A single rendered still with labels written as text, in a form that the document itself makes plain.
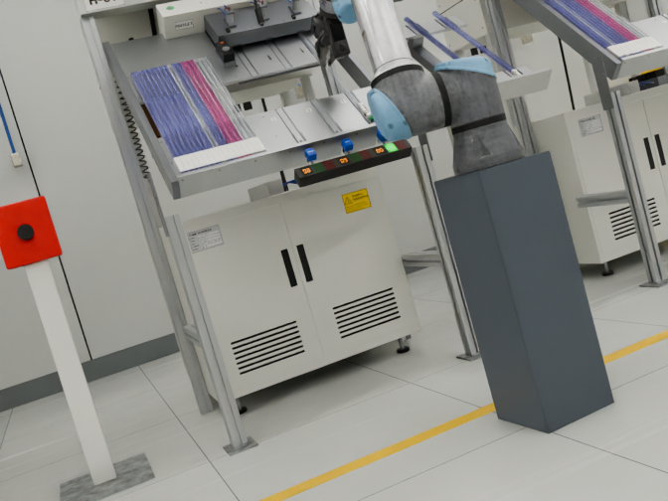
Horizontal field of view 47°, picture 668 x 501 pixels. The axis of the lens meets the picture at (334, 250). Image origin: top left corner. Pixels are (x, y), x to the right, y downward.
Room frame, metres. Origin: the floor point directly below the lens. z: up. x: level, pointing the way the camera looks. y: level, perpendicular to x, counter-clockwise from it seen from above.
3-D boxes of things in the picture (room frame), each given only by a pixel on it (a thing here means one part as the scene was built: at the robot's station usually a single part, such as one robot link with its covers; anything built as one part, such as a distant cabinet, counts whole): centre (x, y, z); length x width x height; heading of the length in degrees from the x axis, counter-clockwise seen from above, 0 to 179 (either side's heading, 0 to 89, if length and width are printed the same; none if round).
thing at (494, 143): (1.64, -0.37, 0.60); 0.15 x 0.15 x 0.10
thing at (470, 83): (1.64, -0.36, 0.72); 0.13 x 0.12 x 0.14; 92
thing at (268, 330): (2.71, 0.23, 0.31); 0.70 x 0.65 x 0.62; 109
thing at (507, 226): (1.64, -0.37, 0.27); 0.18 x 0.18 x 0.55; 22
